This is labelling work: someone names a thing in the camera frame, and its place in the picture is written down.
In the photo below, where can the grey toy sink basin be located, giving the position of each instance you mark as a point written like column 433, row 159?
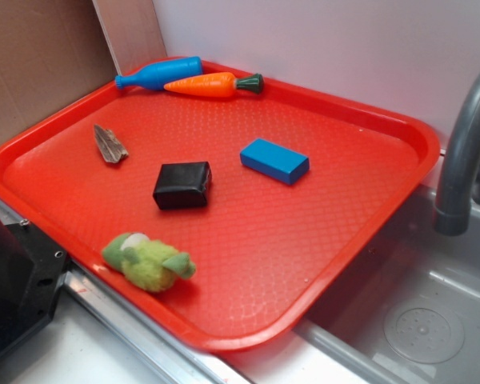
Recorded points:
column 407, row 308

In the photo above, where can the blue rectangular block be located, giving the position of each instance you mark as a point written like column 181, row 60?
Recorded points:
column 275, row 161

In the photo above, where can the blue toy bottle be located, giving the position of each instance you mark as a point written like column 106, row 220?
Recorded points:
column 154, row 76

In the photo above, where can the brown wood piece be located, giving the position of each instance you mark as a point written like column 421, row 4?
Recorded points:
column 111, row 149

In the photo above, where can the grey toy faucet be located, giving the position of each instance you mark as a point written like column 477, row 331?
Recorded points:
column 459, row 180

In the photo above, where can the orange toy carrot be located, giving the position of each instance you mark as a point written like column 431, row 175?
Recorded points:
column 216, row 85

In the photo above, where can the brown cardboard panel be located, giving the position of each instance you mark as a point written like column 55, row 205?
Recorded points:
column 51, row 54

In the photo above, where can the red plastic tray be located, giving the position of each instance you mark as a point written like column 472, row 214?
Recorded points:
column 264, row 250

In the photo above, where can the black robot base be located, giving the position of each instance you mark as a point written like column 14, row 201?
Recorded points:
column 32, row 267

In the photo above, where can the green plush toy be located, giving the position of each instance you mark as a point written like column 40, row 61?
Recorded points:
column 150, row 265

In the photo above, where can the black rectangular block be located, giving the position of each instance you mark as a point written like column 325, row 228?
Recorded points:
column 183, row 185

